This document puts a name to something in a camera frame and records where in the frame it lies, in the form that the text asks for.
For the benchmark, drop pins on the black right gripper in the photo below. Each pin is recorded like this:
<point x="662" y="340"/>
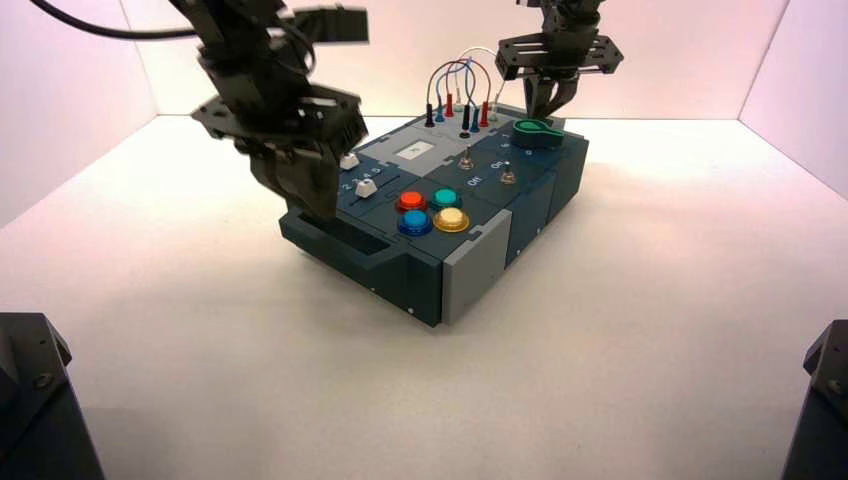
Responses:
<point x="563" y="56"/>

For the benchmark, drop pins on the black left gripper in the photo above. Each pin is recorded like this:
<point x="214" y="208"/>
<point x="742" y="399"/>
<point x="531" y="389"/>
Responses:
<point x="291" y="119"/>

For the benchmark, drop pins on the metal toggle switch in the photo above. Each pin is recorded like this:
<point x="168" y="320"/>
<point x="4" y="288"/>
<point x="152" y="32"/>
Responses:
<point x="467" y="160"/>
<point x="507" y="174"/>

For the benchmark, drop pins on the dark teal and grey control box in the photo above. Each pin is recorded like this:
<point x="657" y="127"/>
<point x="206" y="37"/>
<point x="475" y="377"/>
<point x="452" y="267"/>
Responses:
<point x="411" y="278"/>

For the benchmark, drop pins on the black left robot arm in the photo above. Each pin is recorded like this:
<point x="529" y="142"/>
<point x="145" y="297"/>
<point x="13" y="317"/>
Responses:
<point x="232" y="33"/>

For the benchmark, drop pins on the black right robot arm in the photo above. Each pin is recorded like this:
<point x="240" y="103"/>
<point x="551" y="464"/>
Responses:
<point x="563" y="14"/>

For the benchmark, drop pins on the green rotary pointer knob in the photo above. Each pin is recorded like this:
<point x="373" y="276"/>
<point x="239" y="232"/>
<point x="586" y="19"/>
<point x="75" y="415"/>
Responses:
<point x="535" y="134"/>

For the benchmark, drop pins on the white slider knob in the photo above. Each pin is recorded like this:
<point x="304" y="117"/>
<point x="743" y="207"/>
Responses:
<point x="350" y="161"/>
<point x="365" y="188"/>

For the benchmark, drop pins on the red round push button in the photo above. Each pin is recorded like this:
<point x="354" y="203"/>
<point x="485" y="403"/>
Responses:
<point x="411" y="201"/>

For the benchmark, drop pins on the small white display window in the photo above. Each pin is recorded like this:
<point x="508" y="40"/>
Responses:
<point x="416" y="151"/>

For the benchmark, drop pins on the blue round push button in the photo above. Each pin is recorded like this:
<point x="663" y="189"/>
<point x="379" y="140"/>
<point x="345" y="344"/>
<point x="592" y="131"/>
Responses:
<point x="415" y="222"/>

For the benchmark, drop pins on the green round push button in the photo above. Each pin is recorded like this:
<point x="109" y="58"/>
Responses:
<point x="446" y="197"/>

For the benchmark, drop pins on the yellow round push button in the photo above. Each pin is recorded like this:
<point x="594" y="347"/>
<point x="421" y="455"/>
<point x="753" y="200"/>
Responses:
<point x="452" y="219"/>

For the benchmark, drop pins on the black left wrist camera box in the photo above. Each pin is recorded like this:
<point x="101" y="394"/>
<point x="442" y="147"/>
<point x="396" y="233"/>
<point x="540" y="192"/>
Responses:
<point x="334" y="25"/>

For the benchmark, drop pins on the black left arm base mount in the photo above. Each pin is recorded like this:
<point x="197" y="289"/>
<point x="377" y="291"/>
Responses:
<point x="33" y="411"/>

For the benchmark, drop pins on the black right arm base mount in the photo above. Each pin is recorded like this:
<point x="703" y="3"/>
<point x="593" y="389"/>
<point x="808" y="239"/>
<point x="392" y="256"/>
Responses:
<point x="821" y="430"/>

